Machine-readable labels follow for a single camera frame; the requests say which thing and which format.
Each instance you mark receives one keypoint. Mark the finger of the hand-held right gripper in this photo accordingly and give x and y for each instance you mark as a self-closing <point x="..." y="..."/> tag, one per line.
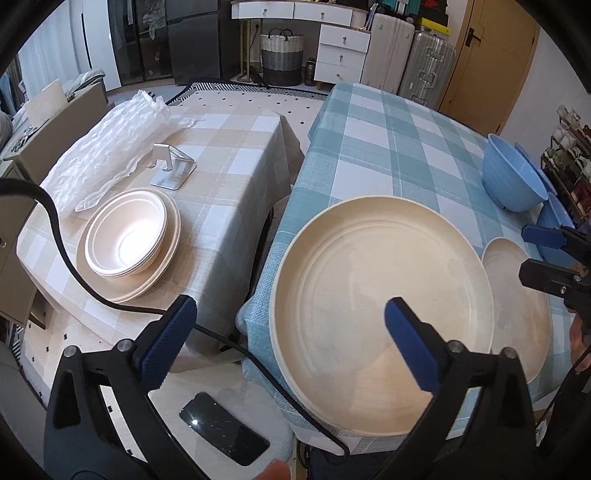
<point x="540" y="235"/>
<point x="545" y="274"/>

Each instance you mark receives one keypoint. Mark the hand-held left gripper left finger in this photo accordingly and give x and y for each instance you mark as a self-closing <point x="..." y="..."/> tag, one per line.
<point x="166" y="341"/>

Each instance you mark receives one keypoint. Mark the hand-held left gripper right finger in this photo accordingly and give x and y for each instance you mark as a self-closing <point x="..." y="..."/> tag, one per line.
<point x="411" y="341"/>

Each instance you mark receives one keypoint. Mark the small cream plate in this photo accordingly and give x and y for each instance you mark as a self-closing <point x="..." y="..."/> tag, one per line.
<point x="517" y="314"/>

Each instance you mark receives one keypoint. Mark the large cream plate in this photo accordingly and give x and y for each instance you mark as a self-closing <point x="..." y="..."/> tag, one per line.
<point x="166" y="272"/>
<point x="360" y="300"/>

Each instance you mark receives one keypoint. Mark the blue bowl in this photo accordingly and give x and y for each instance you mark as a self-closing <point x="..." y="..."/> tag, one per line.
<point x="508" y="175"/>
<point x="538" y="161"/>

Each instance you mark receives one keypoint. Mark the person's right hand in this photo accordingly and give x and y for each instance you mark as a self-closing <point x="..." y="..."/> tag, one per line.
<point x="579" y="344"/>

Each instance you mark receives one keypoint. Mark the person's left hand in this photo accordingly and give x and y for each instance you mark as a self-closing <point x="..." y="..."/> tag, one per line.
<point x="274" y="471"/>

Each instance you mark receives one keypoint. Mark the blue plate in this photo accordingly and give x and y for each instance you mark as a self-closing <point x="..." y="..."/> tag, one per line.
<point x="554" y="212"/>

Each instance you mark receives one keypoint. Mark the shoe rack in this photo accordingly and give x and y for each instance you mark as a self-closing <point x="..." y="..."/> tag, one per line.
<point x="570" y="157"/>

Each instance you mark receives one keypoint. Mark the cream bowl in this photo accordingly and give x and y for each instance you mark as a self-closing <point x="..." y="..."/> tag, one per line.
<point x="124" y="235"/>
<point x="159" y="247"/>

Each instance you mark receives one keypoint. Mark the black smartphone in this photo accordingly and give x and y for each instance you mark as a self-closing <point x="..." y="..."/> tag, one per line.
<point x="221" y="429"/>

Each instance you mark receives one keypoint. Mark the white stool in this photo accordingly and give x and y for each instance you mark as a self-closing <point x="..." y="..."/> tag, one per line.
<point x="268" y="406"/>

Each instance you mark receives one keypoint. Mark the silver metal phone stand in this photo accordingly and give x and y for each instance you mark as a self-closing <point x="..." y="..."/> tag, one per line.
<point x="173" y="177"/>

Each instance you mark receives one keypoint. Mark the wooden door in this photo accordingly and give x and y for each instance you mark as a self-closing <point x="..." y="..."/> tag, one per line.
<point x="489" y="69"/>

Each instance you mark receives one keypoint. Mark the teal checked tablecloth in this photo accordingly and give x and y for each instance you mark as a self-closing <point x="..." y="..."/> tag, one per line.
<point x="383" y="152"/>

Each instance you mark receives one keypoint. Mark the beige checked tablecloth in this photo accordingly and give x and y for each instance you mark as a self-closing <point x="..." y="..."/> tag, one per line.
<point x="221" y="161"/>

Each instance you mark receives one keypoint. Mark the clear bubble wrap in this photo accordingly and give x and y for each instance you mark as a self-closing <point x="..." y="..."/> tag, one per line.
<point x="106" y="152"/>

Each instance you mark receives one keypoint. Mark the silver suitcase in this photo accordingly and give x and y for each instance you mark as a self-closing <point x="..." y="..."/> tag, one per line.
<point x="425" y="69"/>

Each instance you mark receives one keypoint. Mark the beige suitcase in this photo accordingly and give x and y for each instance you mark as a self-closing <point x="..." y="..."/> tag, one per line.
<point x="388" y="50"/>

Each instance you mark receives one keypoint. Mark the brown side cabinet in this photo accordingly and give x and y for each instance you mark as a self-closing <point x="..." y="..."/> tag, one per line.
<point x="74" y="108"/>

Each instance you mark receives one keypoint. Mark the dark storage boxes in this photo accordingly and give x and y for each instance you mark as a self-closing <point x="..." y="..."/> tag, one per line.
<point x="415" y="11"/>

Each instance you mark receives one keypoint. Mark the white drawer cabinet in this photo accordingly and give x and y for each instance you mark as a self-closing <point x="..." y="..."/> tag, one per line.
<point x="341" y="53"/>

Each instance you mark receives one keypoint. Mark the dark water bottle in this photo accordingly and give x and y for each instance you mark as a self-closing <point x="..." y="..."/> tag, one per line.
<point x="310" y="74"/>

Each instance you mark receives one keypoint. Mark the dark glass cabinet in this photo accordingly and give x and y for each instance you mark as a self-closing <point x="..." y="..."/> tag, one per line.
<point x="134" y="55"/>

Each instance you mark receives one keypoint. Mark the dark grey fridge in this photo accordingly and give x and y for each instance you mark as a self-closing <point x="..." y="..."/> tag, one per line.
<point x="198" y="41"/>

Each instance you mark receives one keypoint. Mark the grey white woven basket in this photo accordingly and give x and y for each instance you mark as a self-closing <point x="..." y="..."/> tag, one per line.
<point x="281" y="60"/>

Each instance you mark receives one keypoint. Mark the white curtain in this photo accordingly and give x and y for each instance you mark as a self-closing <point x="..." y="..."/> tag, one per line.
<point x="60" y="46"/>

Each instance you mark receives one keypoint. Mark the white desk with drawers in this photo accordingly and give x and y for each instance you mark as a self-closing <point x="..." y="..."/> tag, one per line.
<point x="277" y="10"/>

